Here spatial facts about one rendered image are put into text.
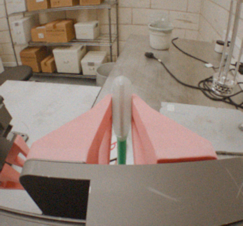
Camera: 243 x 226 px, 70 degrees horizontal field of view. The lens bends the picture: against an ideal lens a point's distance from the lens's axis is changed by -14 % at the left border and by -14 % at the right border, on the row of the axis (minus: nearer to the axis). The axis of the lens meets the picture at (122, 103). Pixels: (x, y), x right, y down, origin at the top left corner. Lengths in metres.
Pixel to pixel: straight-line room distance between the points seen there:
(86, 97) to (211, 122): 0.43
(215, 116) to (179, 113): 0.12
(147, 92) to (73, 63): 1.87
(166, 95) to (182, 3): 1.89
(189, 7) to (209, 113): 1.97
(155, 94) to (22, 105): 0.49
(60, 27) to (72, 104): 1.78
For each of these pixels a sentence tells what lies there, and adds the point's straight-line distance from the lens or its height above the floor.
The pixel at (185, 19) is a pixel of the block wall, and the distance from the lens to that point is 2.54.
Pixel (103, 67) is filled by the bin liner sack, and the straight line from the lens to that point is 2.07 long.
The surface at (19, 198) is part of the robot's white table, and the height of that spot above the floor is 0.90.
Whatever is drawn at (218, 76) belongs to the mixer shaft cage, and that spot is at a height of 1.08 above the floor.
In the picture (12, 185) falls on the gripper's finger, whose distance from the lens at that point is 0.34.
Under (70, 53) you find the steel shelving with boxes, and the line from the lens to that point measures 2.48.
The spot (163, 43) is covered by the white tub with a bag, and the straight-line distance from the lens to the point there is 1.11.
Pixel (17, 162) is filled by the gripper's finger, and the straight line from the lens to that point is 0.36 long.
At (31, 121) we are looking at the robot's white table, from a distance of 0.67.
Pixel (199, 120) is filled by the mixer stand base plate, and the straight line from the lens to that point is 0.63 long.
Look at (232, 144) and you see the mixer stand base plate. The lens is 0.59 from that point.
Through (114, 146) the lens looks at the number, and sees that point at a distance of 0.50.
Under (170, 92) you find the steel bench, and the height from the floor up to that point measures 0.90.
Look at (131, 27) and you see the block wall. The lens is 2.58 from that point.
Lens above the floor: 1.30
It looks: 36 degrees down
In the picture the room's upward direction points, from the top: 1 degrees counter-clockwise
